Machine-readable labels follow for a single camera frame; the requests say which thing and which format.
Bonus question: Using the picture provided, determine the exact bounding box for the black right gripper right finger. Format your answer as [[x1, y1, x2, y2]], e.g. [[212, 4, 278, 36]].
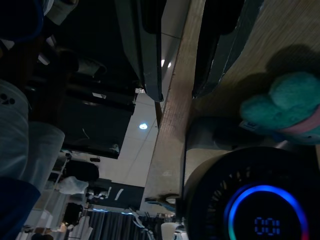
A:
[[191, 0, 265, 99]]

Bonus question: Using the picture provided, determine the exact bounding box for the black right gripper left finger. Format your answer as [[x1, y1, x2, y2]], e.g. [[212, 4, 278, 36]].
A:
[[114, 0, 168, 102]]

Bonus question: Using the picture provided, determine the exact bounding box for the black cabinet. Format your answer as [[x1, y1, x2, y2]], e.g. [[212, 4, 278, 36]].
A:
[[27, 37, 138, 160]]

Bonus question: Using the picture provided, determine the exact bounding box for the teal and pink plush toy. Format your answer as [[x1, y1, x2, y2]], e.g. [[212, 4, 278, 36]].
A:
[[239, 71, 320, 146]]

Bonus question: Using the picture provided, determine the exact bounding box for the black bag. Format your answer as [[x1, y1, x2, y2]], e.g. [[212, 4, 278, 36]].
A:
[[63, 159, 100, 182]]

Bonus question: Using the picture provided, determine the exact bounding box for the white plastic bag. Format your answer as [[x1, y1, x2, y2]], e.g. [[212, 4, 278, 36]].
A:
[[59, 175, 90, 196]]

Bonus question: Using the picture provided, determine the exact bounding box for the person in white trousers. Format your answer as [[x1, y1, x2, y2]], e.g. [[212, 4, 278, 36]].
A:
[[0, 79, 66, 192]]

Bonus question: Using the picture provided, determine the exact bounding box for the grey curtain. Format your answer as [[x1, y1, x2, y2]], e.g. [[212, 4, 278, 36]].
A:
[[81, 209, 157, 240]]

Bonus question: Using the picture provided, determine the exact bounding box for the blue fabric seat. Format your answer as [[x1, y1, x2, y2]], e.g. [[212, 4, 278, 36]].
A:
[[0, 176, 42, 240]]

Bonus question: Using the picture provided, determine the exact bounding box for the black power cable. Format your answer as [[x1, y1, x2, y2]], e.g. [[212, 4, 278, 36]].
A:
[[179, 132, 189, 218]]

